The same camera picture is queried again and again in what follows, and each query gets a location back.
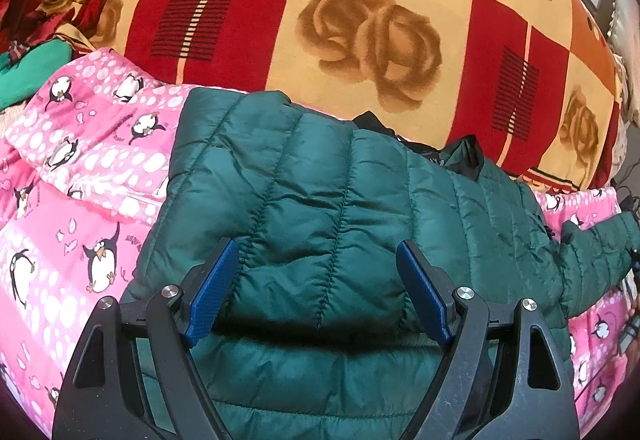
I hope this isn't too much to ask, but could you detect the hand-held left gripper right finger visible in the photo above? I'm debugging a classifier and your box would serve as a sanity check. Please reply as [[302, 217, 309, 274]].
[[396, 240, 581, 440]]

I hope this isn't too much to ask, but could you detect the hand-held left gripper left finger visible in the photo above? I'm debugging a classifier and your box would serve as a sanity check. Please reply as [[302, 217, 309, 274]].
[[52, 237, 241, 440]]

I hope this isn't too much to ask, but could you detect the green puffer jacket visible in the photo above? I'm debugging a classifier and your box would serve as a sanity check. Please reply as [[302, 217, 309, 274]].
[[120, 88, 640, 440]]

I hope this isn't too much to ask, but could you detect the pink penguin blanket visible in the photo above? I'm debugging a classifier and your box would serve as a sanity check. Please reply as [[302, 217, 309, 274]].
[[0, 48, 640, 431]]

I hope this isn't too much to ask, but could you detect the pale patterned cloth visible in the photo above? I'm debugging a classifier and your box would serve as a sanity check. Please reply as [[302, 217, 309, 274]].
[[610, 55, 638, 186]]

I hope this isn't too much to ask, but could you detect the green cloth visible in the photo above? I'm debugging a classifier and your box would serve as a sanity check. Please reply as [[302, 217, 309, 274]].
[[0, 43, 73, 108]]

